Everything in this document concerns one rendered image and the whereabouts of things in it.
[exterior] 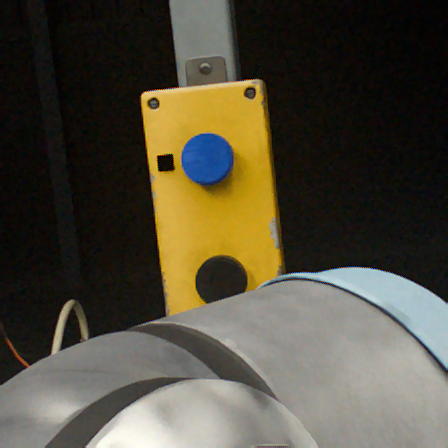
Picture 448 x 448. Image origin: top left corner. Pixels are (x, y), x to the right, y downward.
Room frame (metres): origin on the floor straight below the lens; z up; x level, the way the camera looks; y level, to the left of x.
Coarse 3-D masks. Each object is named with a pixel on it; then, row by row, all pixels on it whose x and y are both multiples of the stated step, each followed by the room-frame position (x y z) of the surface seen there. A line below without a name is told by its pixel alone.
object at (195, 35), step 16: (176, 0) 1.25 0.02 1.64; (192, 0) 1.25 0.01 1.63; (208, 0) 1.25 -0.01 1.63; (224, 0) 1.25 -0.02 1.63; (176, 16) 1.25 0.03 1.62; (192, 16) 1.25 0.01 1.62; (208, 16) 1.25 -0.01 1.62; (224, 16) 1.25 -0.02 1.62; (176, 32) 1.25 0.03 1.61; (192, 32) 1.25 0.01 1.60; (208, 32) 1.25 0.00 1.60; (224, 32) 1.25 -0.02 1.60; (176, 48) 1.25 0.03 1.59; (192, 48) 1.25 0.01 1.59; (208, 48) 1.25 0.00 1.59; (224, 48) 1.25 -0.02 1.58; (240, 80) 1.28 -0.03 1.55
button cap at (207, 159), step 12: (192, 144) 1.18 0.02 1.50; (204, 144) 1.17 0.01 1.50; (216, 144) 1.17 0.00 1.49; (228, 144) 1.18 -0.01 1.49; (192, 156) 1.18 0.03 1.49; (204, 156) 1.17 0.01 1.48; (216, 156) 1.17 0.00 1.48; (228, 156) 1.17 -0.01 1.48; (192, 168) 1.18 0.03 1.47; (204, 168) 1.17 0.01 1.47; (216, 168) 1.17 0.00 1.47; (228, 168) 1.17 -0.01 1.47; (192, 180) 1.18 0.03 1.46; (204, 180) 1.17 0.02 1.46; (216, 180) 1.18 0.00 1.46
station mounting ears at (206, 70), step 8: (208, 56) 1.25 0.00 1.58; (216, 56) 1.24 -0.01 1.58; (192, 64) 1.25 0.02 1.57; (200, 64) 1.25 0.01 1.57; (208, 64) 1.24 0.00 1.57; (216, 64) 1.24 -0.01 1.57; (224, 64) 1.24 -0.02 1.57; (192, 72) 1.25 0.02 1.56; (200, 72) 1.25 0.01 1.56; (208, 72) 1.24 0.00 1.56; (216, 72) 1.24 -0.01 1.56; (224, 72) 1.24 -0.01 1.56; (192, 80) 1.25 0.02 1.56; (200, 80) 1.25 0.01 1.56; (208, 80) 1.25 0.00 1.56; (216, 80) 1.24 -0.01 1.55; (224, 80) 1.24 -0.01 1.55
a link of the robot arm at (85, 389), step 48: (144, 336) 0.38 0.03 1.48; (48, 384) 0.33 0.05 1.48; (96, 384) 0.31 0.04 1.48; (144, 384) 0.30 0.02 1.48; (192, 384) 0.30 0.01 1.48; (240, 384) 0.31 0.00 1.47; (0, 432) 0.30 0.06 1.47; (48, 432) 0.29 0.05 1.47; (96, 432) 0.28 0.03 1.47; (144, 432) 0.28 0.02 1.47; (192, 432) 0.28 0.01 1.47; (240, 432) 0.29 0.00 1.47; (288, 432) 0.31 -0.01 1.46
